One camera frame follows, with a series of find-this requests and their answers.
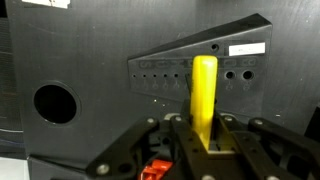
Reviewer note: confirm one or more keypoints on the black wedge hex key stand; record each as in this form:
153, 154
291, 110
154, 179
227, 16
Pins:
246, 90

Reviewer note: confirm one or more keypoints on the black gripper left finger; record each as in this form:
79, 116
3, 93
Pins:
181, 136

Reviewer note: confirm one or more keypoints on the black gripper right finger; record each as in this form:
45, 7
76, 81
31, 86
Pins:
266, 140

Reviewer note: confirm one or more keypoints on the white floor sheet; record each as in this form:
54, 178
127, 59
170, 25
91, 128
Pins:
13, 168

